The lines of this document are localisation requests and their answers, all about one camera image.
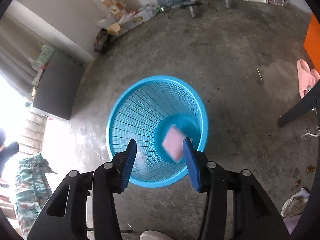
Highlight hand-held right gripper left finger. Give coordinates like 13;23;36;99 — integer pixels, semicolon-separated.
27;139;137;240

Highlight pink slipper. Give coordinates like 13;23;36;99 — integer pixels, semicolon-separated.
297;59;320;98

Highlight blue plastic basket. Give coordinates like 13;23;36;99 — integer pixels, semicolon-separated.
106;75;209;188

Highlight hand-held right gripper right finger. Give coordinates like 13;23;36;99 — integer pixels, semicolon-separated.
182;137;292;240

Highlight black bag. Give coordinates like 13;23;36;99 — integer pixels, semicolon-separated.
93;28;112;55

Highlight orange board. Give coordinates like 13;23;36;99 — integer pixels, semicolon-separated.
303;14;320;64

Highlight white wrapper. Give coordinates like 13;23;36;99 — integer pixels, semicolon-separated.
134;152;145;170

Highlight pink packet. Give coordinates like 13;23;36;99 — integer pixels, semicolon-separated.
162;126;186;163

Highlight green plastic crate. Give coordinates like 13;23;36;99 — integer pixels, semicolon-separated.
35;45;56;68

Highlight black chair leg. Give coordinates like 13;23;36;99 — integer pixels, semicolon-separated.
277;82;320;128

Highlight white string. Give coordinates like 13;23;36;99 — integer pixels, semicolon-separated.
301;127;320;140

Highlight grey curtain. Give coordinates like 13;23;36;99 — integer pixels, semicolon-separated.
0;27;40;100

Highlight grey cabinet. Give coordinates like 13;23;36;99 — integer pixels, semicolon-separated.
32;48;85;122

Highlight white plastic bags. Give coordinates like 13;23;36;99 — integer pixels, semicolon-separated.
97;4;157;35

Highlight floral blanket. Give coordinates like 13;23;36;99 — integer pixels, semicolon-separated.
14;153;58;239

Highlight white sneaker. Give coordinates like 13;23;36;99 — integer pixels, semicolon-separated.
281;187;311;218
139;230;173;240

